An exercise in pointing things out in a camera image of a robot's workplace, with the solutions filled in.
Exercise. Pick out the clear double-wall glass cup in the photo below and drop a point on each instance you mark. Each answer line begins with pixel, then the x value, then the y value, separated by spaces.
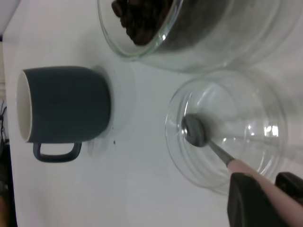
pixel 225 35

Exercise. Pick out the clear glass saucer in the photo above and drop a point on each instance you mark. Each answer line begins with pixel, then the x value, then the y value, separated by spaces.
pixel 248 106

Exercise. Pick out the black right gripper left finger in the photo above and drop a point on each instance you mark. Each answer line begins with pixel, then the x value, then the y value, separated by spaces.
pixel 255 208

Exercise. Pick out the dark grey ceramic mug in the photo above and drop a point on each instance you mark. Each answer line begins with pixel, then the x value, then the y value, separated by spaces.
pixel 71 104

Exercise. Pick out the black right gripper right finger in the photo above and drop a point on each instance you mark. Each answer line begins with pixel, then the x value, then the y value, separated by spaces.
pixel 292 184

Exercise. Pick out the dark coffee beans pile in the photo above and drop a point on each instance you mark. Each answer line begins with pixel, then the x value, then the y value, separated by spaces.
pixel 142 21

